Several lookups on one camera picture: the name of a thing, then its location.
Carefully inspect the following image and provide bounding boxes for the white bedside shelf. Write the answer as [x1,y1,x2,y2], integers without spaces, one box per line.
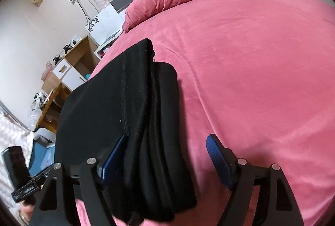
[95,29,124,57]

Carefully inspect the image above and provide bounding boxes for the pink zigzag cloth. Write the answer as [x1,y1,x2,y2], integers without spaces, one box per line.
[0,112,36,216]

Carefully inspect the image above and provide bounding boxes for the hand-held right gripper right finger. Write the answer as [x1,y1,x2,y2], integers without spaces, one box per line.
[206,133,304,226]

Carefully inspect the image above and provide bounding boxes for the white flower print box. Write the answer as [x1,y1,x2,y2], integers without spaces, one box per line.
[85,4,126,45]

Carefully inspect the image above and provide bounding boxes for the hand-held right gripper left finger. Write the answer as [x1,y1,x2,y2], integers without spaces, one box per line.
[28,134,129,226]

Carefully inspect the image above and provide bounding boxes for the black pants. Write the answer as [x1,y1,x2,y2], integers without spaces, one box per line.
[54,38,197,226]

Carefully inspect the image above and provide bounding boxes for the white padded chair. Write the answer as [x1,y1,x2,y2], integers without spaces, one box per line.
[33,127,57,148]

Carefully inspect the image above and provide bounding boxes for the wooden table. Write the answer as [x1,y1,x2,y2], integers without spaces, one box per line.
[35,83,72,135]

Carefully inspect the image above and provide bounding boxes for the person's left hand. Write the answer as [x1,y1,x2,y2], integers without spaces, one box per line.
[19,201,36,225]

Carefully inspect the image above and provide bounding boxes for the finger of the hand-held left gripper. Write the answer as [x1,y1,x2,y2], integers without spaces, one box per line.
[31,163,55,183]

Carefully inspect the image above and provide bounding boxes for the pink fleece blanket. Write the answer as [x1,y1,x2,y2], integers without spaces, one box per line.
[75,0,335,226]

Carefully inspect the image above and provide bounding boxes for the wooden cabinet with white drawers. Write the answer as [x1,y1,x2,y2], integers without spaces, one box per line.
[40,35,101,94]

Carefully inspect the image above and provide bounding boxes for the blue cushion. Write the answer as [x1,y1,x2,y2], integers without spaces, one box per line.
[28,140,56,177]

